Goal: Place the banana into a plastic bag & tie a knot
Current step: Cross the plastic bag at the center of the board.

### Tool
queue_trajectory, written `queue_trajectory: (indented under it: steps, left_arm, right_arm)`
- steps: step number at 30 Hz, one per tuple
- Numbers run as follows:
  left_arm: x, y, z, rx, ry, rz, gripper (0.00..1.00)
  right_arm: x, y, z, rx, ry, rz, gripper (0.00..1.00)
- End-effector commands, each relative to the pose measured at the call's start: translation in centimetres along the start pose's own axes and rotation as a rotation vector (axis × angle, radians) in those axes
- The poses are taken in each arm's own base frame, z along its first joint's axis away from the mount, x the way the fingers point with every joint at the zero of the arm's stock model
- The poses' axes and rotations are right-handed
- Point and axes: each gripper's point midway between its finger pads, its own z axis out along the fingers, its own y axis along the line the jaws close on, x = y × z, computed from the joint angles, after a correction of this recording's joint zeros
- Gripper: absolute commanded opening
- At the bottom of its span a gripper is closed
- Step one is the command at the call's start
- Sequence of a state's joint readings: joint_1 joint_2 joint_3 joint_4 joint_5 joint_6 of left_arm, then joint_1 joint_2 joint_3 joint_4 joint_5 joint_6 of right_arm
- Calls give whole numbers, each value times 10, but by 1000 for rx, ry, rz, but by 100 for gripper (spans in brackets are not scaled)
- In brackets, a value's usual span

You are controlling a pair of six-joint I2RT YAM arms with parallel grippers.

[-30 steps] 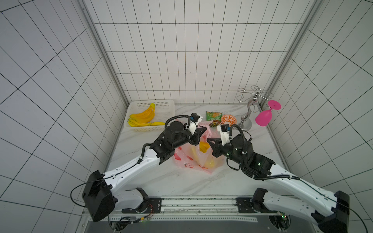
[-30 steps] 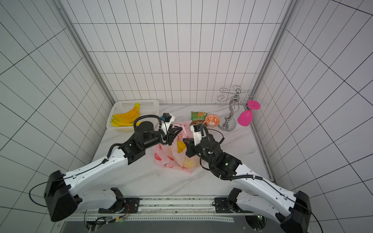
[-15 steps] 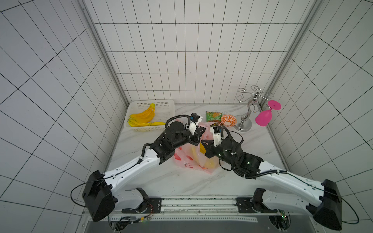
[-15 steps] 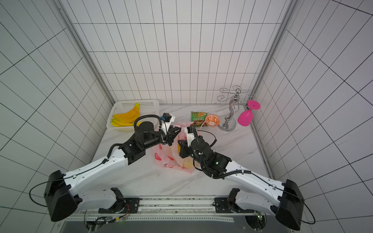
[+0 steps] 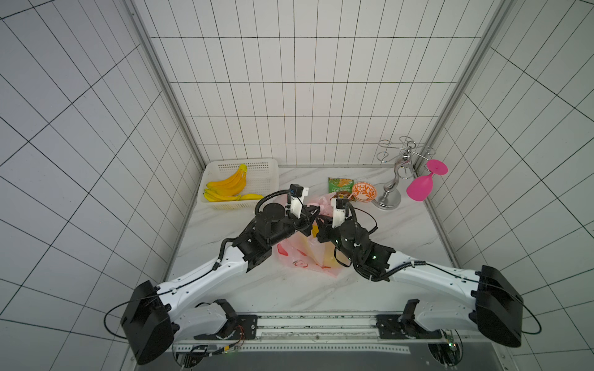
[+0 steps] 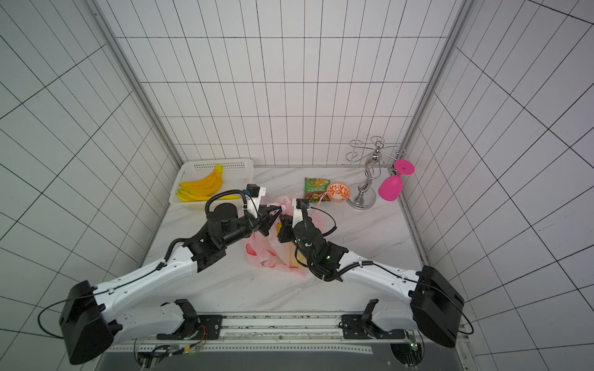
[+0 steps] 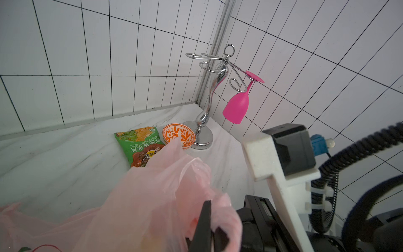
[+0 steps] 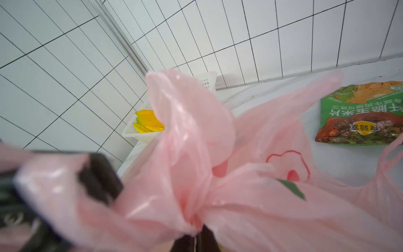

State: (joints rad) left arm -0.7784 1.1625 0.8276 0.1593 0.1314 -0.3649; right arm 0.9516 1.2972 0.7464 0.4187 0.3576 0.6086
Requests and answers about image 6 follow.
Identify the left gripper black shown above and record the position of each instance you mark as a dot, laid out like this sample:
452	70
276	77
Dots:
267	223

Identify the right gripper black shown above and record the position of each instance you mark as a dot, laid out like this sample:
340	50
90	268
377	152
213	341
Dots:
288	227

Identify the pink plastic bag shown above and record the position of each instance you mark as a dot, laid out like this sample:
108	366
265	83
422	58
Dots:
268	252

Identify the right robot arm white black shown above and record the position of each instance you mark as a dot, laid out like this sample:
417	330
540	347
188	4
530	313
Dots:
435	307

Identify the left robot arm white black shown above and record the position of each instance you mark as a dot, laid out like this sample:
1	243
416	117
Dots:
94	318

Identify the yellow banana bunch in basket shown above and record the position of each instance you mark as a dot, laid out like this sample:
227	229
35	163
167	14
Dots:
196	182

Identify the green snack packet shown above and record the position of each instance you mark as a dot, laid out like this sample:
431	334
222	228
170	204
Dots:
315	189

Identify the white plastic basket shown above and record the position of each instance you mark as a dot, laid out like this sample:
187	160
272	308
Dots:
247	164

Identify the magenta plastic wine glass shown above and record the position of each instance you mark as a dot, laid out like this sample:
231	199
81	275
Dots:
391	188

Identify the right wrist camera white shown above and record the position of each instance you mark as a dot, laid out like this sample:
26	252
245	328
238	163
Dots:
299	205

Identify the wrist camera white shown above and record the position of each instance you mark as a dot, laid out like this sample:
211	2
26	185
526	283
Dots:
251	199
299	205

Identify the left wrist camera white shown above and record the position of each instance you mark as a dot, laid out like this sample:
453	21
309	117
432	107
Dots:
251	199

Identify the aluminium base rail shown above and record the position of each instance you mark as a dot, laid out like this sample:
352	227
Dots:
293	332

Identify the chrome wire glass rack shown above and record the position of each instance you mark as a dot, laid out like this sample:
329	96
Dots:
363	197

